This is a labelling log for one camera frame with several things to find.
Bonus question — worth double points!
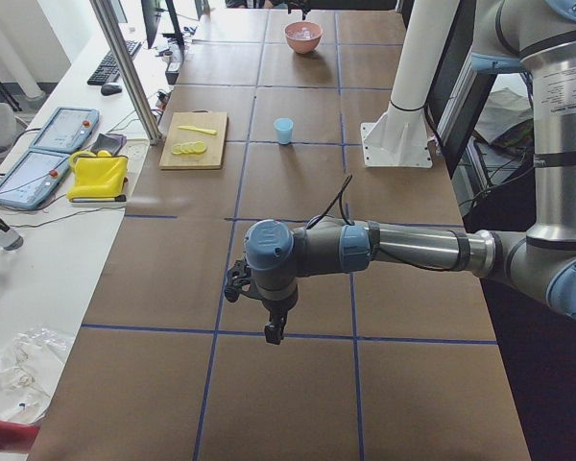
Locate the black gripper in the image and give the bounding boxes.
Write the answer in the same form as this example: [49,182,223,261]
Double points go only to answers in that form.
[286,0,311,21]
[264,308,288,344]

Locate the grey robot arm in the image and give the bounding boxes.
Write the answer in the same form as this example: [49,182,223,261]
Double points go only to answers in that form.
[224,1,576,344]

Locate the light blue plastic cup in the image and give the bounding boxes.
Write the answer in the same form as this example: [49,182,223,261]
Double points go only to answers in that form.
[274,117,294,145]

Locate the pink bowl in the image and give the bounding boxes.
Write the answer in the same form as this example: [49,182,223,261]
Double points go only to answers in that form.
[284,21,324,54]

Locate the black monitor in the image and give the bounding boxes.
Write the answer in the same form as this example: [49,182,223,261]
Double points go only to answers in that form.
[140,0,184,49]

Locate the yellow plastic knife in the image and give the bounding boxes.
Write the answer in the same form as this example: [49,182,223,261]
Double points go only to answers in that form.
[178,125,218,135]

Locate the lemon slice four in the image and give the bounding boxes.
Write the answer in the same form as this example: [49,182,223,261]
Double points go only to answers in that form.
[191,141,206,154]

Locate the wooden cutting board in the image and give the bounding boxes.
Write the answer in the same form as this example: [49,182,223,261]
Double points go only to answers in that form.
[159,111,228,170]

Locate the lemon slice three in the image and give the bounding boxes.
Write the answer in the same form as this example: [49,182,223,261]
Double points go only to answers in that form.
[181,141,205,154]

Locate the black keyboard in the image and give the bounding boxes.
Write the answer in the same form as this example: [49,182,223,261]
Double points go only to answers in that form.
[86,40,142,86]

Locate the black computer mouse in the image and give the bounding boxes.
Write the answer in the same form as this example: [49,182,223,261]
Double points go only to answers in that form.
[100,83,122,96]

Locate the yellow cloth bag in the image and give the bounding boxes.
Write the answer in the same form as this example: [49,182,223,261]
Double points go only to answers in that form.
[66,150,128,203]

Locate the clear plastic wrap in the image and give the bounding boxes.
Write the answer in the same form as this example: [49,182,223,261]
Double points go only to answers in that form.
[0,327,75,424]

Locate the upper teach pendant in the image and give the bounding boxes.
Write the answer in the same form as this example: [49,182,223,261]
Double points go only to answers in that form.
[31,107,100,154]

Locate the teach pendant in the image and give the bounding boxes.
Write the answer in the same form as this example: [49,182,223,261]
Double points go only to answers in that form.
[31,107,100,154]
[0,148,70,210]

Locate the lower teach pendant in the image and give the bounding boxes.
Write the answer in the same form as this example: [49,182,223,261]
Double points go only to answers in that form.
[0,148,70,210]

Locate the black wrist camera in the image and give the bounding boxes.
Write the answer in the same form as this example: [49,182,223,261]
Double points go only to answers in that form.
[224,258,260,303]

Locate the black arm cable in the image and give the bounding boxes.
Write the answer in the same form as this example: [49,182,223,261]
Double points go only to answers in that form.
[304,173,353,230]

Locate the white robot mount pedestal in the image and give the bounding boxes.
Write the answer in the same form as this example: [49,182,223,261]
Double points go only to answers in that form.
[361,0,460,168]

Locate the aluminium frame post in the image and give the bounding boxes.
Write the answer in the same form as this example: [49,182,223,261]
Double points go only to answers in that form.
[90,0,162,145]

